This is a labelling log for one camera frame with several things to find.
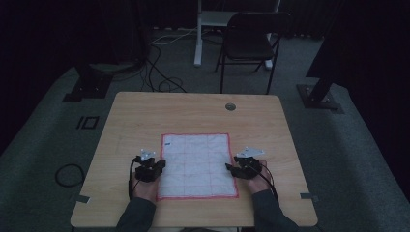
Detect black floor cables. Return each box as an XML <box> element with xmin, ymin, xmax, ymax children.
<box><xmin>139</xmin><ymin>43</ymin><xmax>189</xmax><ymax>95</ymax></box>

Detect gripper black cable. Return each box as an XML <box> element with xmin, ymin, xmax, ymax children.
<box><xmin>128</xmin><ymin>156</ymin><xmax>143</xmax><ymax>200</ymax></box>
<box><xmin>257</xmin><ymin>161</ymin><xmax>280</xmax><ymax>208</ymax></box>

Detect black slanted stand with base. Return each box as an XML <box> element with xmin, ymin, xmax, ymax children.
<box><xmin>296</xmin><ymin>0</ymin><xmax>345</xmax><ymax>115</ymax></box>

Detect person's right hand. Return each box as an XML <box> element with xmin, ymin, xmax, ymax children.
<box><xmin>246</xmin><ymin>159</ymin><xmax>269</xmax><ymax>195</ymax></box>

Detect white cloth with pink trim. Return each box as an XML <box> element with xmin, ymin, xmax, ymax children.
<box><xmin>156</xmin><ymin>132</ymin><xmax>240</xmax><ymax>201</ymax></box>

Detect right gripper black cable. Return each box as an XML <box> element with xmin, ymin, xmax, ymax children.
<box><xmin>257</xmin><ymin>161</ymin><xmax>280</xmax><ymax>208</ymax></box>

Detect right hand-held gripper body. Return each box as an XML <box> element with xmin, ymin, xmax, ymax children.
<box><xmin>235</xmin><ymin>146</ymin><xmax>266</xmax><ymax>181</ymax></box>

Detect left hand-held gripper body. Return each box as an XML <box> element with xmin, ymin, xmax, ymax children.
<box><xmin>133</xmin><ymin>148</ymin><xmax>162</xmax><ymax>184</ymax></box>

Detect white floor cable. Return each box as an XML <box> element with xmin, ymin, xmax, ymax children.
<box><xmin>150</xmin><ymin>26</ymin><xmax>198</xmax><ymax>46</ymax></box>

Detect white desk frame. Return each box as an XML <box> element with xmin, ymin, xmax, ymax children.
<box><xmin>192</xmin><ymin>0</ymin><xmax>282</xmax><ymax>71</ymax></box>

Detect grey tape strip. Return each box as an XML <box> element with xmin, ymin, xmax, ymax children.
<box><xmin>74</xmin><ymin>194</ymin><xmax>92</xmax><ymax>205</ymax></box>
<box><xmin>299</xmin><ymin>191</ymin><xmax>320</xmax><ymax>204</ymax></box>

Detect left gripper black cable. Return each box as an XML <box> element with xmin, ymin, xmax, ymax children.
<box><xmin>128</xmin><ymin>156</ymin><xmax>143</xmax><ymax>200</ymax></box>

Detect person's left hand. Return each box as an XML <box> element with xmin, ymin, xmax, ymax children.
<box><xmin>132</xmin><ymin>175</ymin><xmax>161</xmax><ymax>204</ymax></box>

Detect black folding chair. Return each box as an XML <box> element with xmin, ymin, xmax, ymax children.
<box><xmin>215</xmin><ymin>12</ymin><xmax>293</xmax><ymax>96</ymax></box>

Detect black stand with flat base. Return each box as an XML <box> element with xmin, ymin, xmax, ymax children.
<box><xmin>62</xmin><ymin>62</ymin><xmax>114</xmax><ymax>103</ymax></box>

